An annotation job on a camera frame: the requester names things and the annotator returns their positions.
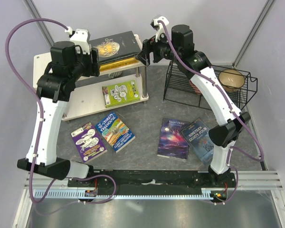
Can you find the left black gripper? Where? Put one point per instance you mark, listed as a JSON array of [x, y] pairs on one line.
[[93, 69]]

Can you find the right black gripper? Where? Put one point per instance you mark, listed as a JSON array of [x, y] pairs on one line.
[[153, 46]]

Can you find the yellow hardcover book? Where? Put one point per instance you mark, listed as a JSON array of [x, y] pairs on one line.
[[120, 63]]

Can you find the black moon and sixpence book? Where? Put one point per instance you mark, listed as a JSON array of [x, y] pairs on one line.
[[116, 47]]

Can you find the green cartoon book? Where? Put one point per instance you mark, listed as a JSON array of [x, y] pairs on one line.
[[121, 93]]

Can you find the purple robinson crusoe book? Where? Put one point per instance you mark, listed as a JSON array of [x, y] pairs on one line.
[[171, 142]]

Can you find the blue grey bottom book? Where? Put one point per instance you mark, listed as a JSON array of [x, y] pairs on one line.
[[196, 134]]

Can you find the blue paperback book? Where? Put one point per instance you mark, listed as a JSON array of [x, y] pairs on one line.
[[120, 68]]

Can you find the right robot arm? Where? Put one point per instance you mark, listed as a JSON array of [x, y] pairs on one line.
[[178, 47]]

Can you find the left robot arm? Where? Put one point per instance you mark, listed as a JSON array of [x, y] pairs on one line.
[[70, 60]]

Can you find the white coiled object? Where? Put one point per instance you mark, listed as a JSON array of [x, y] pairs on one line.
[[115, 74]]

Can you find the white two-tier shelf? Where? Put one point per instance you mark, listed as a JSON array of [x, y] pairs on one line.
[[87, 100]]

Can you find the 91-storey treehouse book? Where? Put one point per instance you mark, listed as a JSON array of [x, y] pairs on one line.
[[115, 132]]

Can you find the purple paperback book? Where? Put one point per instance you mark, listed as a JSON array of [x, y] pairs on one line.
[[88, 142]]

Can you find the beige brown bowl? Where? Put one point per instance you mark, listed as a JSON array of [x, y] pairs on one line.
[[231, 80]]

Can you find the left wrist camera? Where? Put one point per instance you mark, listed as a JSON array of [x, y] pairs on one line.
[[80, 37]]

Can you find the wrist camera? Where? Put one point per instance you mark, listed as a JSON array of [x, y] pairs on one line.
[[80, 37], [158, 23]]

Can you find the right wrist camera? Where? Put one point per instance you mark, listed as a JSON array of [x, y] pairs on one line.
[[158, 23]]

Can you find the black wire dish rack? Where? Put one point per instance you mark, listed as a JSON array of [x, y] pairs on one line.
[[177, 89]]

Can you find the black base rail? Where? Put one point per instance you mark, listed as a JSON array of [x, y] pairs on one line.
[[194, 179]]

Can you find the slotted cable duct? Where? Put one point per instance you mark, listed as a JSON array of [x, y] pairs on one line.
[[135, 192]]

